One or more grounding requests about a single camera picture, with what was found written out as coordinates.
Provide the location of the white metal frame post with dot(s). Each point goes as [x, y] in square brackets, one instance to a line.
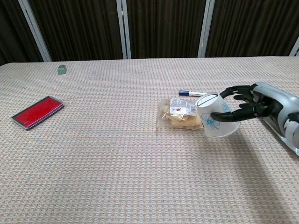
[205, 30]
[123, 30]
[34, 30]
[295, 50]

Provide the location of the clear bag of biscuits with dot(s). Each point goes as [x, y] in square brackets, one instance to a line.
[177, 117]

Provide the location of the white paper cup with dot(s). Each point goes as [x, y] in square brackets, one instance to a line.
[210, 103]

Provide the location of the beige woven tablecloth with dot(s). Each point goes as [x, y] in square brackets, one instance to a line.
[105, 168]

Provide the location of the small green eraser block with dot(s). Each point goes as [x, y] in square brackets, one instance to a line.
[62, 70]

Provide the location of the red ink pad case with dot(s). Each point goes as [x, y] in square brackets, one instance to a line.
[37, 113]

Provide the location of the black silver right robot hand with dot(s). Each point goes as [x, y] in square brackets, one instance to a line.
[268, 105]

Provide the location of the white marker with blue cap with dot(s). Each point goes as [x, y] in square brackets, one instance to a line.
[187, 93]

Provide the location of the black curtain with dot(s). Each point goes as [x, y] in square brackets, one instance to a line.
[163, 28]

